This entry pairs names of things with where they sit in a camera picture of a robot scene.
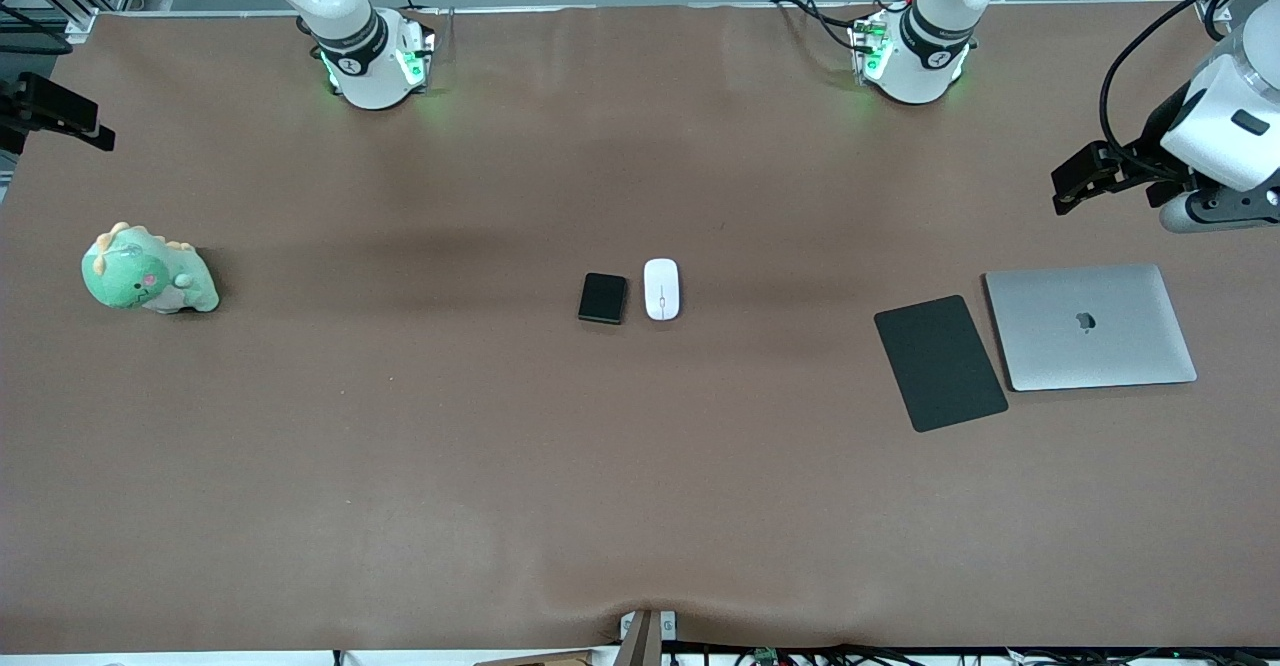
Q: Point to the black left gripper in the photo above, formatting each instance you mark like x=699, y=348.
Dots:
x=1158, y=139

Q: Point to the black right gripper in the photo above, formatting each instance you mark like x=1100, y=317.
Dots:
x=22, y=111

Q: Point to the white computer mouse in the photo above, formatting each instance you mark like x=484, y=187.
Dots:
x=661, y=289

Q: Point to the black smartphone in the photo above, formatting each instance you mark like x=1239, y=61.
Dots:
x=602, y=298

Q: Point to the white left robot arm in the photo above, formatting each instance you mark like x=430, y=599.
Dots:
x=935, y=56

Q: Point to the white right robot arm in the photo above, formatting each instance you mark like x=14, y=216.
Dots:
x=350, y=56

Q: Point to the black mouse pad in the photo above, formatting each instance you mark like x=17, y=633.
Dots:
x=940, y=363

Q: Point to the silver laptop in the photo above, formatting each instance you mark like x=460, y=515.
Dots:
x=1090, y=326

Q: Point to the green dinosaur plush toy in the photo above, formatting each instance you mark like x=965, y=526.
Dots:
x=140, y=276

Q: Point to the brown table cloth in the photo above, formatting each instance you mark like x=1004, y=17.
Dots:
x=500, y=466

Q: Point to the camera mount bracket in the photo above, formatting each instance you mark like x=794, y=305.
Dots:
x=645, y=638

